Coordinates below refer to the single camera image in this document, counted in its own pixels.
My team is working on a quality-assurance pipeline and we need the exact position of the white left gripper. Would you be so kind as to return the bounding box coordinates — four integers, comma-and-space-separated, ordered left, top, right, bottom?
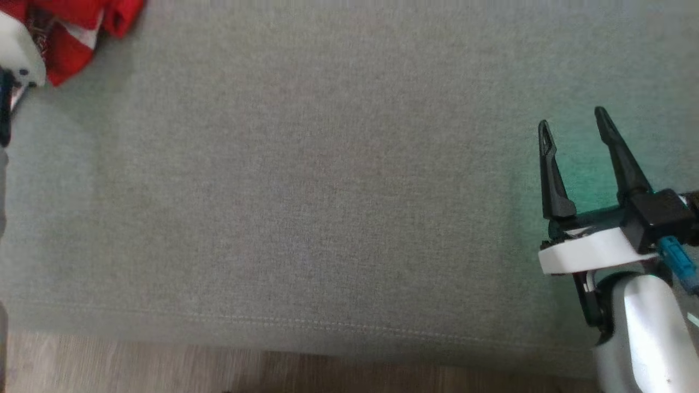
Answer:
0, 11, 48, 88

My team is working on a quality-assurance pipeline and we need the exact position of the blue connector cable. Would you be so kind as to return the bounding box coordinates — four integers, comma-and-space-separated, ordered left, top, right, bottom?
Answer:
658, 237, 699, 295

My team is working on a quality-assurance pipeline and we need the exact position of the red and white striped garment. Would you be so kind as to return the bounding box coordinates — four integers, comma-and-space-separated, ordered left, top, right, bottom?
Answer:
0, 0, 146, 87

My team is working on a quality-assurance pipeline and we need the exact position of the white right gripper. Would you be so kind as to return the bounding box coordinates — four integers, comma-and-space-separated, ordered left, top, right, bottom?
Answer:
538, 106, 661, 276

